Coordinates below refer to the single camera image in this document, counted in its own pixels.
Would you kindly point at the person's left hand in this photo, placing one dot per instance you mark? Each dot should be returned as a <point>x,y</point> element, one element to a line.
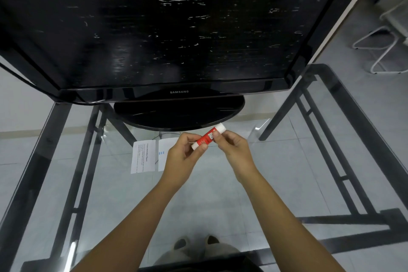
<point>178,163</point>

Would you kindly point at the person's right hand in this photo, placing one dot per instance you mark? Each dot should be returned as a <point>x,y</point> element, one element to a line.
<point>239,154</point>

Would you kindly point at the white paper with blue mark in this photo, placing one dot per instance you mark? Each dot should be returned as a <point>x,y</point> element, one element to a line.
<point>164,147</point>

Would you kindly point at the red glue stick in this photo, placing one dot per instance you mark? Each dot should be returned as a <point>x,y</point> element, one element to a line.
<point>204,140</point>

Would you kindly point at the white paper with text lines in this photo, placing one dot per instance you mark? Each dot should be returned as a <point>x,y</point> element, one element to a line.
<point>141,157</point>

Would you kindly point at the person's left forearm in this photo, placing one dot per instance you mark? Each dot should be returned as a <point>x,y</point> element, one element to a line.
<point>134,227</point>

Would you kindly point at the person's right forearm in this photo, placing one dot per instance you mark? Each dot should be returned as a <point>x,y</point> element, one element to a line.
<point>287,224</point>

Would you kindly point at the person's left beige shoe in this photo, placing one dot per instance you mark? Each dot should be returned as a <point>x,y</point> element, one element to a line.
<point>181,244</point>

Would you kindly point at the person's beige shoe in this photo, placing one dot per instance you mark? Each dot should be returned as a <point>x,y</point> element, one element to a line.
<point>181,244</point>
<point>212,240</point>

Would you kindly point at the person's right beige shoe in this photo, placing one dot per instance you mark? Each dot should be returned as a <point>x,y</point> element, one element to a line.
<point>212,240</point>

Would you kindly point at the grey trousers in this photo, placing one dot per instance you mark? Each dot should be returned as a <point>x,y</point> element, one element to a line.
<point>194,256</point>

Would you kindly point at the black shirt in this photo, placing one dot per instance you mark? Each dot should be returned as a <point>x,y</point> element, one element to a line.
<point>204,265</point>

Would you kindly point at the black flat screen television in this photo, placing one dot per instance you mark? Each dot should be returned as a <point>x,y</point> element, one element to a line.
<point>159,26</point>

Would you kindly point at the white metal chair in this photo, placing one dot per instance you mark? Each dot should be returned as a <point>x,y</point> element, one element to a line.
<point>396,16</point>

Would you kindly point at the black metal table frame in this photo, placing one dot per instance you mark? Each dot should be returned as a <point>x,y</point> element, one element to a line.
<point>25,192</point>

